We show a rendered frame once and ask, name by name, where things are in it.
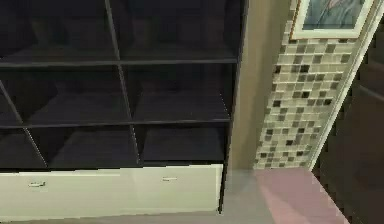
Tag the dark brown room door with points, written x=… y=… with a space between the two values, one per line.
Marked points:
x=360 y=126

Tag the white framed picture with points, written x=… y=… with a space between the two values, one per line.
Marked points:
x=330 y=16

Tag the black shelf unit white drawers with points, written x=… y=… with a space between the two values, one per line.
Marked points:
x=126 y=110

